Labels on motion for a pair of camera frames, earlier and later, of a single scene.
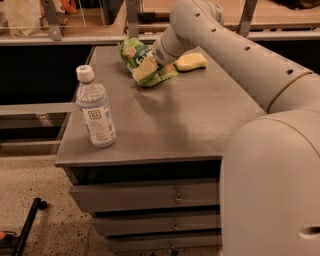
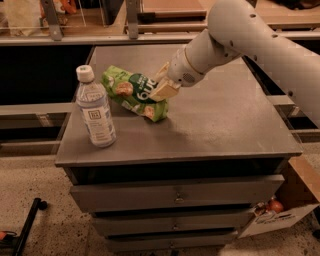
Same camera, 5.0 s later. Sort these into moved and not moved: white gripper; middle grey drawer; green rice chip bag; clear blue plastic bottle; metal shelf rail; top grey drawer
Moved: white gripper; green rice chip bag
Not moved: clear blue plastic bottle; middle grey drawer; top grey drawer; metal shelf rail
